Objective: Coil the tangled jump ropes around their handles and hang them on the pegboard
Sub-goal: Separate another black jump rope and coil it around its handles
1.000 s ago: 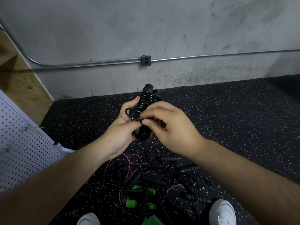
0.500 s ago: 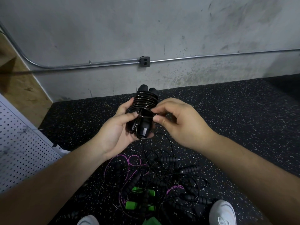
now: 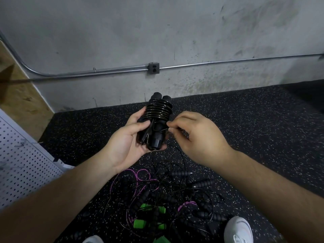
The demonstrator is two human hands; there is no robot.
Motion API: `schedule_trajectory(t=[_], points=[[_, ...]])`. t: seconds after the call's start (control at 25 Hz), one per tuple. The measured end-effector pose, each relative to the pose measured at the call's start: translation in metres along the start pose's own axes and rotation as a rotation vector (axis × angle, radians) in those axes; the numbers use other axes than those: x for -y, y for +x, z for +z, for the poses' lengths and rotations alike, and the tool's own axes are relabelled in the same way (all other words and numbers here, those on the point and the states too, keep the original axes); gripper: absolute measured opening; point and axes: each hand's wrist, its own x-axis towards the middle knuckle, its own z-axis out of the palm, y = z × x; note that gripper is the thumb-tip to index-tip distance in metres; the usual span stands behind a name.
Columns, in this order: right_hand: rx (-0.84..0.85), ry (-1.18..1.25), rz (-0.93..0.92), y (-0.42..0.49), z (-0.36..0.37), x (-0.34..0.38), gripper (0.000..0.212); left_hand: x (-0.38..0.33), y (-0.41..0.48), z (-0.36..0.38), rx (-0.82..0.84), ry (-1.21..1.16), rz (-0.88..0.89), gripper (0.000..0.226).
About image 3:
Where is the person's right hand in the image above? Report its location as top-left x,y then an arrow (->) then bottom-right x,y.
166,111 -> 237,170

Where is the white pegboard stand foot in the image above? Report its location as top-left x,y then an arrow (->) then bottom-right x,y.
53,157 -> 75,171

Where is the white shoe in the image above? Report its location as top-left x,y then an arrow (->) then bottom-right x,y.
224,216 -> 254,243
82,235 -> 104,243

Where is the white left shoe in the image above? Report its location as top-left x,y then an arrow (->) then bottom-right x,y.
82,235 -> 104,243

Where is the black foam-handled jump rope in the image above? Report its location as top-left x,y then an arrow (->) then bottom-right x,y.
137,92 -> 174,151

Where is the grey electrical junction box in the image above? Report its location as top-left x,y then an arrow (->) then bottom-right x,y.
147,62 -> 160,75

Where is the person's left hand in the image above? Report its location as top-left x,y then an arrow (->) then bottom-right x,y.
103,108 -> 153,174

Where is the pile of jump ropes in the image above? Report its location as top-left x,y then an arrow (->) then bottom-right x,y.
104,154 -> 228,236

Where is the metal conduit pipe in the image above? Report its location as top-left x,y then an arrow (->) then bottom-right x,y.
0,30 -> 324,79

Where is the person's right forearm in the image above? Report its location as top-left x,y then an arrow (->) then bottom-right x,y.
220,149 -> 324,243

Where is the white pegboard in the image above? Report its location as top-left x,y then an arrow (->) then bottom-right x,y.
0,109 -> 72,211

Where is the white right shoe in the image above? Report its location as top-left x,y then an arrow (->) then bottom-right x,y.
224,216 -> 254,243

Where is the person's left forearm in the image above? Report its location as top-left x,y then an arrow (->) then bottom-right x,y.
0,154 -> 118,243

